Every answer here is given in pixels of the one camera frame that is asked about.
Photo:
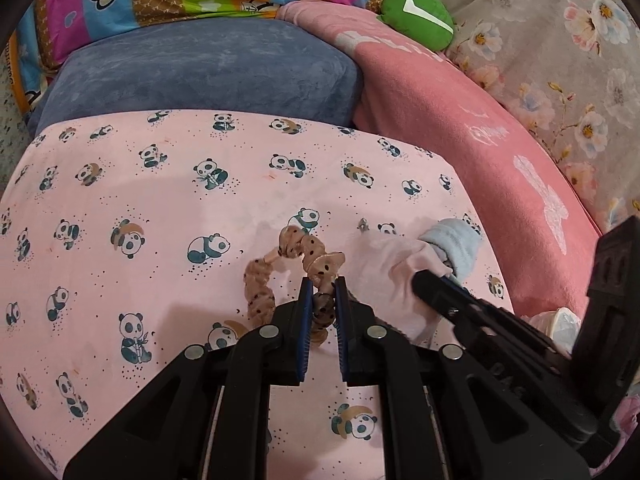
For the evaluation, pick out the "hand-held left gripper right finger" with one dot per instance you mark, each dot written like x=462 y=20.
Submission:
x=341 y=330

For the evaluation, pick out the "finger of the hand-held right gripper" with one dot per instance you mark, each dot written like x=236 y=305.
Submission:
x=440 y=290

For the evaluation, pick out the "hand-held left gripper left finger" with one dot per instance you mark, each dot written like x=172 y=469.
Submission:
x=305 y=330

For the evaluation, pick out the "light blue sock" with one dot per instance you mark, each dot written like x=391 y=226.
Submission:
x=455 y=245

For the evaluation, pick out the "bin with white plastic bag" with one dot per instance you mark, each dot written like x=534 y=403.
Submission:
x=555 y=327

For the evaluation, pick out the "brown dotted scrunchie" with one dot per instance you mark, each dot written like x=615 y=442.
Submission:
x=260 y=290

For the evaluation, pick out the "pale pink cloth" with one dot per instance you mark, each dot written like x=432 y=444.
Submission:
x=380 y=270

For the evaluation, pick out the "pink patterned cloth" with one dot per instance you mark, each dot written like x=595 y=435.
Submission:
x=625 y=425

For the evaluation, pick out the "small metal clip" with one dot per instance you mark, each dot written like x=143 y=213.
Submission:
x=362 y=224

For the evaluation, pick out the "pink blanket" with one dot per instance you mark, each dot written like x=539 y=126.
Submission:
x=425 y=110

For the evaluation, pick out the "pink panda print cloth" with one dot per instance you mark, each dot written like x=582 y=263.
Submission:
x=150 y=200

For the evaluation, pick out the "grey floral sheet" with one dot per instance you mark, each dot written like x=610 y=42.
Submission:
x=550 y=60

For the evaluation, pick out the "green round cushion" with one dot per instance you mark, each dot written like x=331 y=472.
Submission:
x=415 y=30

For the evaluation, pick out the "blue velvet cushion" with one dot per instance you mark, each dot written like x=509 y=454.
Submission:
x=200 y=70

